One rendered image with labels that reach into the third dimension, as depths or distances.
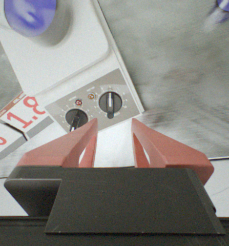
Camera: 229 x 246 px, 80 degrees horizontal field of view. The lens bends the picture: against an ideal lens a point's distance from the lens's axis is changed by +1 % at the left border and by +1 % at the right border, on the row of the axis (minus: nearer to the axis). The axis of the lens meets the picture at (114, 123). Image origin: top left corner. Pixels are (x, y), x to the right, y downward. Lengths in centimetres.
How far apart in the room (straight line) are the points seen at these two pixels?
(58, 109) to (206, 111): 22
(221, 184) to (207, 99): 14
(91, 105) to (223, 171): 23
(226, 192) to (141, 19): 30
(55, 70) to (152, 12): 17
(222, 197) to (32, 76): 33
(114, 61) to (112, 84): 3
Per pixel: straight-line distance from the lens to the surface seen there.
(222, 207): 31
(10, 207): 45
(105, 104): 19
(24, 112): 30
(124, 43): 25
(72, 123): 20
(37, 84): 19
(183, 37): 26
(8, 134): 35
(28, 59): 21
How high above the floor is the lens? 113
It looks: 75 degrees down
